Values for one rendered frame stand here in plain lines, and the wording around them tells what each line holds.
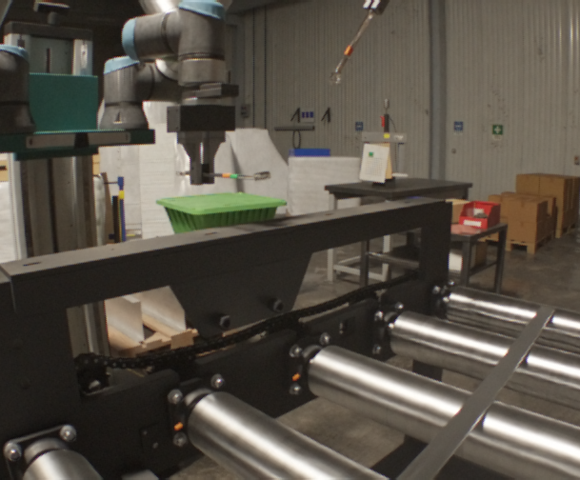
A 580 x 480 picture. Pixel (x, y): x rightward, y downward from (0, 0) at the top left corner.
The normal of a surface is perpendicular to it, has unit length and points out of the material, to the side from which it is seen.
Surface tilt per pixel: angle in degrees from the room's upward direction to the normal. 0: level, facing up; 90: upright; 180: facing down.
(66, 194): 90
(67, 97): 90
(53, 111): 90
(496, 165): 90
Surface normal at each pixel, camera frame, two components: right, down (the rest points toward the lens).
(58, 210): 0.81, 0.11
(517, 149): -0.72, 0.14
